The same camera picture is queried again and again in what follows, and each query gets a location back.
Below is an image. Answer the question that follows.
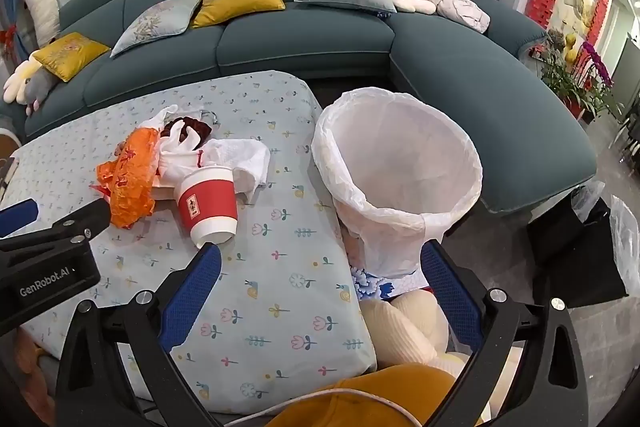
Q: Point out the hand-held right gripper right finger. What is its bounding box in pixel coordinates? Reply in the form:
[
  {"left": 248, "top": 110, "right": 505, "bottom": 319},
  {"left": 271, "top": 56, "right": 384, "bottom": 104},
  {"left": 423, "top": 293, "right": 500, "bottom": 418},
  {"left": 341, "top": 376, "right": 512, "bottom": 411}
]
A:
[{"left": 420, "top": 241, "right": 588, "bottom": 427}]

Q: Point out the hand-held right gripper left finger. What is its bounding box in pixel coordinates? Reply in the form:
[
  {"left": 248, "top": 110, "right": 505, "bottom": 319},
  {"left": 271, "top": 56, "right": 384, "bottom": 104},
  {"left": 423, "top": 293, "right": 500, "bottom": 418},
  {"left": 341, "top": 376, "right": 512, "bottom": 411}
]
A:
[{"left": 55, "top": 243, "right": 223, "bottom": 427}]

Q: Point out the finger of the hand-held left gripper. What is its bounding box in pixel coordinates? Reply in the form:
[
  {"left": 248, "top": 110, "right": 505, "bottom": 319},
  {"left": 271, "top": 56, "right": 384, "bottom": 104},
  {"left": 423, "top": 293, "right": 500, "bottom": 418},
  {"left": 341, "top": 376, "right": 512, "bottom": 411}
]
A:
[
  {"left": 0, "top": 199, "right": 40, "bottom": 239},
  {"left": 50, "top": 197, "right": 112, "bottom": 242}
]

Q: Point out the orange cloth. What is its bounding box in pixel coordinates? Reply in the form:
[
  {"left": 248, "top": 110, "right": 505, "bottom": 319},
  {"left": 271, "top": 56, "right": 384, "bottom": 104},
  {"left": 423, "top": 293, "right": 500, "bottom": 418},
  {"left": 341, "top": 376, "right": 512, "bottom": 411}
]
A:
[{"left": 96, "top": 127, "right": 163, "bottom": 229}]

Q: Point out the red paper cup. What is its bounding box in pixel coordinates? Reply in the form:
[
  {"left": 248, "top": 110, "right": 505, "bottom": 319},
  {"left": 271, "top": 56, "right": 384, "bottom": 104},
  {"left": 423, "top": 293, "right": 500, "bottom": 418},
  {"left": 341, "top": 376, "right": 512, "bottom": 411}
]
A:
[{"left": 175, "top": 166, "right": 238, "bottom": 250}]

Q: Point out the bin with white liner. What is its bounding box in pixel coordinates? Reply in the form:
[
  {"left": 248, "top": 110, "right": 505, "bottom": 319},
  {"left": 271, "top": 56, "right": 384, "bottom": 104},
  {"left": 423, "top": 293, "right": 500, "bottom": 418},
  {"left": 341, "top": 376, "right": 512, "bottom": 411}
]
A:
[{"left": 311, "top": 87, "right": 483, "bottom": 303}]

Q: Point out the white tissue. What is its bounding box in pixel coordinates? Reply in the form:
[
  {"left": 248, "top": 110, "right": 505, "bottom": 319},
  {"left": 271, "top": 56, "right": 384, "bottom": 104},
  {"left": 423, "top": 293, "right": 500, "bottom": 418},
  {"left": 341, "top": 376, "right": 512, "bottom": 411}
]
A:
[{"left": 202, "top": 138, "right": 272, "bottom": 196}]

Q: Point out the cream ribbed plush pillow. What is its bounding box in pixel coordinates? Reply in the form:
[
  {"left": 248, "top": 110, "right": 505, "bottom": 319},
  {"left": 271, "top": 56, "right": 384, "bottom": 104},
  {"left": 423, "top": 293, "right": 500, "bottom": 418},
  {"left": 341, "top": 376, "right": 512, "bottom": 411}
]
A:
[{"left": 360, "top": 289, "right": 451, "bottom": 365}]

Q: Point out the floral tablecloth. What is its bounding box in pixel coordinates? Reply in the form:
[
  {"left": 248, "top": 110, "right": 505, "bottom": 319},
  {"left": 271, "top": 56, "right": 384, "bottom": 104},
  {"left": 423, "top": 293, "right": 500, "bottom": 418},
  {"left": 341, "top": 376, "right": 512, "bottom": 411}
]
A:
[{"left": 0, "top": 71, "right": 378, "bottom": 403}]

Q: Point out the white sock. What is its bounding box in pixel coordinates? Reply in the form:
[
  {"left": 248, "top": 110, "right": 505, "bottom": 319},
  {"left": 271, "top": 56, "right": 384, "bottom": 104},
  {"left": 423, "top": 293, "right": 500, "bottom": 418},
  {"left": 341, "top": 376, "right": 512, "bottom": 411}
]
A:
[{"left": 137, "top": 104, "right": 206, "bottom": 188}]

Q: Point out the mustard yellow cloth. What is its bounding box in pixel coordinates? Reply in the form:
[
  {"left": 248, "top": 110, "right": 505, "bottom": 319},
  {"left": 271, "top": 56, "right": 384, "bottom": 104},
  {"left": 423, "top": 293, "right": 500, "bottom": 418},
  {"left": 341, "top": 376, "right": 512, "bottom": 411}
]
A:
[{"left": 265, "top": 363, "right": 483, "bottom": 427}]

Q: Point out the black bag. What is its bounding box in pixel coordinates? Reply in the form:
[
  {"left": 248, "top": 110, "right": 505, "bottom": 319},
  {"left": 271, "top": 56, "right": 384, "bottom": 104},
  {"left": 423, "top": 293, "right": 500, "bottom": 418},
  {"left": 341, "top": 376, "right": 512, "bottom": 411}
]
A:
[{"left": 527, "top": 194, "right": 628, "bottom": 308}]

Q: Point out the white grey plush toy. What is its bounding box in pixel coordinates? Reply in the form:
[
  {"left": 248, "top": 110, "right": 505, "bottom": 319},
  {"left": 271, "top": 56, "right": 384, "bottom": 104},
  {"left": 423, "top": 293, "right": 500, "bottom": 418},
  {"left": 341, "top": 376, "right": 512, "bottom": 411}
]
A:
[{"left": 2, "top": 52, "right": 56, "bottom": 115}]

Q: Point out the dark red velvet scrunchie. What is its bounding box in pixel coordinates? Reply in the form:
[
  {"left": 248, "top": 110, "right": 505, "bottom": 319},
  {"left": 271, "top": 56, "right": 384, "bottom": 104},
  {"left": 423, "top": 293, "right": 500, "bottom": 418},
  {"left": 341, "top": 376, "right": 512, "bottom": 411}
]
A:
[{"left": 164, "top": 116, "right": 213, "bottom": 145}]

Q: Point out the small yellow embroidered cushion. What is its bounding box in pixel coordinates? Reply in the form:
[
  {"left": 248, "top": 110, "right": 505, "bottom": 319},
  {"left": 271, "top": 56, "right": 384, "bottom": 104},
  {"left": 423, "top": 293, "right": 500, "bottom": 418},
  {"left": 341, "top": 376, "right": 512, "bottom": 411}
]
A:
[{"left": 31, "top": 32, "right": 111, "bottom": 82}]

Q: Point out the clear plastic bag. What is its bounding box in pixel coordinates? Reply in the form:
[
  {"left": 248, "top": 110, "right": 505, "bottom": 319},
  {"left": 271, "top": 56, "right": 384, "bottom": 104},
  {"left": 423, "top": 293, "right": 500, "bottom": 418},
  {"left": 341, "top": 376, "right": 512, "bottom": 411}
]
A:
[{"left": 610, "top": 194, "right": 640, "bottom": 298}]

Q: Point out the white alpaca plush toy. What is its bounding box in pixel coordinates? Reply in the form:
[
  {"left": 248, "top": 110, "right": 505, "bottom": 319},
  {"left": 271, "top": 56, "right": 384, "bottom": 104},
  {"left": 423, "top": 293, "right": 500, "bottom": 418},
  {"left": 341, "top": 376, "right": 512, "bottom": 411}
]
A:
[{"left": 19, "top": 0, "right": 62, "bottom": 50}]

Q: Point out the green potted plant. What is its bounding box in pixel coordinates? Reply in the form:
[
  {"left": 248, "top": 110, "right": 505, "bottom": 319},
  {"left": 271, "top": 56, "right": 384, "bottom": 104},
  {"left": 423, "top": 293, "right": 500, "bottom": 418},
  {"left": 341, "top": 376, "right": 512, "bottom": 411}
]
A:
[{"left": 537, "top": 29, "right": 591, "bottom": 122}]

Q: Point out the black dining furniture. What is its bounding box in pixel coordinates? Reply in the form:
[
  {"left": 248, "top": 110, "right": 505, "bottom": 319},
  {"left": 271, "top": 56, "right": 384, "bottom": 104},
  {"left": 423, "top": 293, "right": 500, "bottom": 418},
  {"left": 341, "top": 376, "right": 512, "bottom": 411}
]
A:
[{"left": 612, "top": 92, "right": 640, "bottom": 168}]

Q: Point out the purple orchid plant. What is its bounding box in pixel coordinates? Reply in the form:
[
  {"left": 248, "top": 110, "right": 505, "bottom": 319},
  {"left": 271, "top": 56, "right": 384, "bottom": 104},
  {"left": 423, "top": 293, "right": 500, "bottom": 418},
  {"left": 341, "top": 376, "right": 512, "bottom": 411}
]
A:
[{"left": 580, "top": 39, "right": 616, "bottom": 118}]

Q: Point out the teal curved sofa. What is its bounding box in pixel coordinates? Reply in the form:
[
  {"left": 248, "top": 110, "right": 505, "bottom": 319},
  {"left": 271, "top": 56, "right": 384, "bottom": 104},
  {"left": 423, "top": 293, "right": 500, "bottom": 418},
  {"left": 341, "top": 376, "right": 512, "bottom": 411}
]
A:
[{"left": 22, "top": 0, "right": 598, "bottom": 215}]

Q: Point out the folded pale pink blanket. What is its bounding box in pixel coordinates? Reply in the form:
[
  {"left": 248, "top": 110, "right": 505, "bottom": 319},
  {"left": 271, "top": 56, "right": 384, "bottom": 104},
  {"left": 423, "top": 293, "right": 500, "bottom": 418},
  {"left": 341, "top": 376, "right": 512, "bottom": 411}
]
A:
[{"left": 435, "top": 0, "right": 492, "bottom": 34}]

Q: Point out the white cable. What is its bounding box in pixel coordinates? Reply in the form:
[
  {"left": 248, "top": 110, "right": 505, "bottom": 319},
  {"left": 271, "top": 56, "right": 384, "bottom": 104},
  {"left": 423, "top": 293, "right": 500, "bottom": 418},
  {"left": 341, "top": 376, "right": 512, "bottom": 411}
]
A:
[{"left": 240, "top": 387, "right": 401, "bottom": 427}]

